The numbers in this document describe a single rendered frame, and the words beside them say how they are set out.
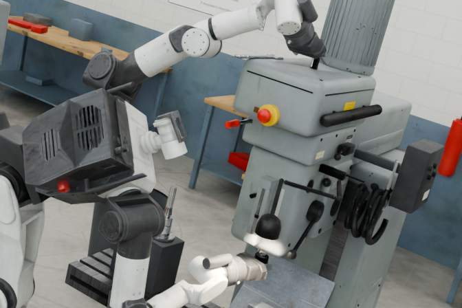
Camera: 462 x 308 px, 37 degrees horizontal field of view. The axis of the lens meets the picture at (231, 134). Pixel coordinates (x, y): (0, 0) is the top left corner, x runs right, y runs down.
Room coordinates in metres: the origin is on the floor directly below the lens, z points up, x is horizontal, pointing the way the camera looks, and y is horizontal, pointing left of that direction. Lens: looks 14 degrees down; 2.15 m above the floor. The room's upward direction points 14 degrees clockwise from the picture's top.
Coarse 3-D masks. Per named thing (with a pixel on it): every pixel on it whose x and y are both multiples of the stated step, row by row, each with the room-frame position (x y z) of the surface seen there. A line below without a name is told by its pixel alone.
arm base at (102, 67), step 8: (96, 56) 1.91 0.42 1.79; (104, 56) 1.89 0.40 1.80; (112, 56) 1.89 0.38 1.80; (88, 64) 1.91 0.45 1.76; (96, 64) 1.89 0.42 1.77; (104, 64) 1.88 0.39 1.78; (112, 64) 1.87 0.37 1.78; (88, 72) 1.90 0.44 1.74; (96, 72) 1.88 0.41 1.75; (104, 72) 1.86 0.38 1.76; (112, 72) 1.86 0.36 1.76; (88, 80) 1.89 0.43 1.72; (96, 80) 1.87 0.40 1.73; (104, 80) 1.86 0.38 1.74; (96, 88) 1.87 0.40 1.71; (104, 88) 1.85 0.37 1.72; (112, 88) 1.87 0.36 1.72; (136, 88) 1.96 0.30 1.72; (120, 96) 1.91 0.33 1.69; (128, 96) 1.93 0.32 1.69; (136, 96) 1.96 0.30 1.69
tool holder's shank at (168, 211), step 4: (172, 188) 2.24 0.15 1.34; (176, 188) 2.25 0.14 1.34; (172, 192) 2.24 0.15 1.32; (168, 196) 2.25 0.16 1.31; (172, 196) 2.24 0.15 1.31; (168, 200) 2.25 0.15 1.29; (172, 200) 2.25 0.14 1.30; (168, 204) 2.24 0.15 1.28; (172, 204) 2.25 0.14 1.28; (168, 208) 2.24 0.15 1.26; (172, 208) 2.25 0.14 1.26; (164, 212) 2.24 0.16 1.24; (168, 212) 2.24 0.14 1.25; (168, 216) 2.25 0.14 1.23
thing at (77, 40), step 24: (24, 24) 7.35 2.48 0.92; (48, 24) 7.81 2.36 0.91; (72, 24) 7.53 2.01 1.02; (24, 48) 8.09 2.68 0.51; (72, 48) 6.87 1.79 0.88; (96, 48) 7.21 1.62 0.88; (0, 72) 7.74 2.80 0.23; (24, 72) 8.04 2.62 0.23; (48, 96) 7.22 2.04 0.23; (72, 96) 7.48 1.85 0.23; (240, 120) 6.67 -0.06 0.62; (192, 168) 6.10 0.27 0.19; (216, 168) 6.16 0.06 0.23; (240, 168) 6.33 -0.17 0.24; (456, 288) 4.95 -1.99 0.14
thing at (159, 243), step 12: (156, 240) 2.21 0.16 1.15; (168, 240) 2.22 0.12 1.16; (180, 240) 2.27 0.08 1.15; (156, 252) 2.18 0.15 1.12; (168, 252) 2.21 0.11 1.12; (180, 252) 2.26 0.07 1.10; (156, 264) 2.18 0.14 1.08; (168, 264) 2.22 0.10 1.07; (156, 276) 2.18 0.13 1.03; (168, 276) 2.23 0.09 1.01; (156, 288) 2.19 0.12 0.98; (168, 288) 2.25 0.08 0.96
